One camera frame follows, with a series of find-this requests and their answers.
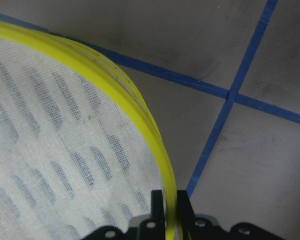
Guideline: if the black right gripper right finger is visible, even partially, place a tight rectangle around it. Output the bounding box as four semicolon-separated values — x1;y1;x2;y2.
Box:
177;190;199;240

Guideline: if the yellow bamboo steamer ring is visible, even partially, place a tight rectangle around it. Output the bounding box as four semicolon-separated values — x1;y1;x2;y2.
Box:
0;18;188;240

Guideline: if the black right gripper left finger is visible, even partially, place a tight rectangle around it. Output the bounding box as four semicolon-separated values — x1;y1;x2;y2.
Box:
137;190;166;240

